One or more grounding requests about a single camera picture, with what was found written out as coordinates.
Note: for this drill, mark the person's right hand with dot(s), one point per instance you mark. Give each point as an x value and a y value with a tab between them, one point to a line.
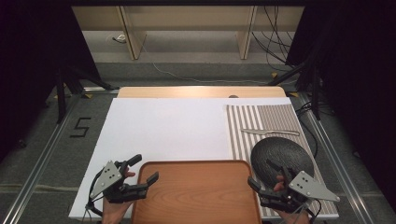
292	218

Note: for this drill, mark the brown wooden tray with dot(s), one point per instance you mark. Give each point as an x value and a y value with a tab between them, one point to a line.
196	193

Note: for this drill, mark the dark curtain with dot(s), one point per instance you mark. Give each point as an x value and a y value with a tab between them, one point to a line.
31	62
358	77

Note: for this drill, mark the striped placemat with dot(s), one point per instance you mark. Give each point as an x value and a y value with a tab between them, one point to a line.
280	116

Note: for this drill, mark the dark round table grommet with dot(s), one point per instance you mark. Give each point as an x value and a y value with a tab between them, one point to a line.
233	96

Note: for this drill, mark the beige shelf unit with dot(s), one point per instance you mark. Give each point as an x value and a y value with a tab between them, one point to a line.
186	18

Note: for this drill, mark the person's left hand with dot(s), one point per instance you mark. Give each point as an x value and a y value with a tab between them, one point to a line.
115	213

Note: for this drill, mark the white floor socket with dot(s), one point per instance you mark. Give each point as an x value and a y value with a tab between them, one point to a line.
120	38

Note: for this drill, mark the black metal stand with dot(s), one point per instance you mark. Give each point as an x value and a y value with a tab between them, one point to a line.
61	93
316	93

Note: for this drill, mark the dark round textured plate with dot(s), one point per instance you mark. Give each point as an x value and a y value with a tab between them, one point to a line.
280	152

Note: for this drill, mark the short silver metal bar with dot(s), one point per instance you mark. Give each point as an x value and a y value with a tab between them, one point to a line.
99	89

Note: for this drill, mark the white board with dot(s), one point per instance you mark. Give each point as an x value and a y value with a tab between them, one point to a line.
162	130

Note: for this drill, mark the aluminium floor rail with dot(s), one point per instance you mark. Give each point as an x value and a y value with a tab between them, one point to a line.
336	158
40	161

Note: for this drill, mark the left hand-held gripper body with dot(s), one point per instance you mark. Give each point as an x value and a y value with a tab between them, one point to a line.
109	180

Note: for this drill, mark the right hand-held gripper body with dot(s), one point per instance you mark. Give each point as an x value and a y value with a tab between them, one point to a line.
308	186

